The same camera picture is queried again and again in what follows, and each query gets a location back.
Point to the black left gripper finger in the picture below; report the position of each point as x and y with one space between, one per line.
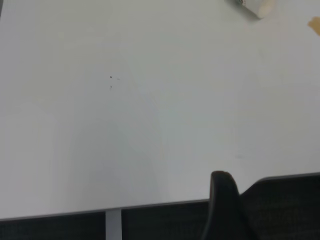
223 207

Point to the white paper coffee cup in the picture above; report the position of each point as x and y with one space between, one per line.
261 7

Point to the white table leg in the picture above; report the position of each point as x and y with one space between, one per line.
113 225

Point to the brown coffee spill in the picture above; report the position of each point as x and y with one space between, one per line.
315 25

